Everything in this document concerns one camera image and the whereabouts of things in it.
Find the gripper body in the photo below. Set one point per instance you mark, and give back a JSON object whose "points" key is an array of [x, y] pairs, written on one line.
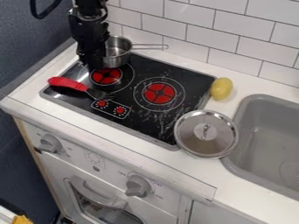
{"points": [[90, 38]]}

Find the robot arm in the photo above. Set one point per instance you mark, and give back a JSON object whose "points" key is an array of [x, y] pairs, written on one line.
{"points": [[88, 7]]}

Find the silver pot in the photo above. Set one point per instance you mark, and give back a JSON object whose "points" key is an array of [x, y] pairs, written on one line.
{"points": [[117, 51]]}

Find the toy stove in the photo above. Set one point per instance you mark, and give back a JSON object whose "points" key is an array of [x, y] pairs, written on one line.
{"points": [[140, 96]]}

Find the yellow toy potato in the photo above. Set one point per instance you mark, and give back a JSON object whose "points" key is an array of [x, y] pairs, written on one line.
{"points": [[222, 88]]}

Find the silver lid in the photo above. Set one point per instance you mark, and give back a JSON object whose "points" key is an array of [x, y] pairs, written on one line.
{"points": [[205, 133]]}

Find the toy sink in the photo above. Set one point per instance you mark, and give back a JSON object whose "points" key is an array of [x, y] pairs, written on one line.
{"points": [[268, 145]]}

